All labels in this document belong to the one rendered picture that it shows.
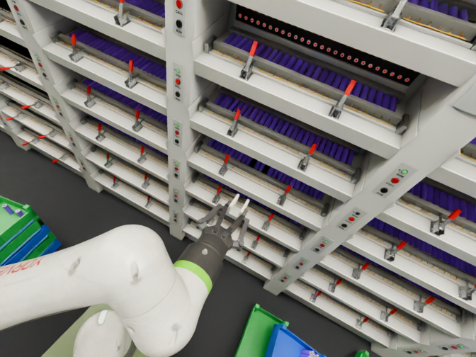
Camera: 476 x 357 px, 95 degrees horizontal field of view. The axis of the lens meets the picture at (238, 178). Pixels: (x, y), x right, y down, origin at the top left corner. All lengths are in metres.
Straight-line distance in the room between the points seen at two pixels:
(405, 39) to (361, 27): 0.08
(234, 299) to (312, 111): 1.17
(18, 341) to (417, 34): 1.78
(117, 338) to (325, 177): 0.80
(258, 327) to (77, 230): 1.24
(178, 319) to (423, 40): 0.67
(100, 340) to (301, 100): 0.88
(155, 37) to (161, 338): 0.76
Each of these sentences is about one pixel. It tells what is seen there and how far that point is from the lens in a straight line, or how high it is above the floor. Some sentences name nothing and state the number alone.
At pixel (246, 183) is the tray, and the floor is 0.76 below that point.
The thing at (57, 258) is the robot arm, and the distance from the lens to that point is 0.43.
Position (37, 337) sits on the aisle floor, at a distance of 1.56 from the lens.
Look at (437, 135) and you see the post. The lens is 0.67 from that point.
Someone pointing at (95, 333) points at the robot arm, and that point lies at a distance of 0.87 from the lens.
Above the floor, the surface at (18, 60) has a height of 0.78.
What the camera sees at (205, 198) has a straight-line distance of 1.07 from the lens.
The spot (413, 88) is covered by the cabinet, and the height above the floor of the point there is 1.24.
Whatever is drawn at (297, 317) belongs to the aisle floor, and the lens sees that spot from 1.59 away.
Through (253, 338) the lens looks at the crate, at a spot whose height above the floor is 0.00.
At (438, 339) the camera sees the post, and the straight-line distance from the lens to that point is 1.47.
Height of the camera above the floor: 1.41
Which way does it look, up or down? 46 degrees down
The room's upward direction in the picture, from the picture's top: 18 degrees clockwise
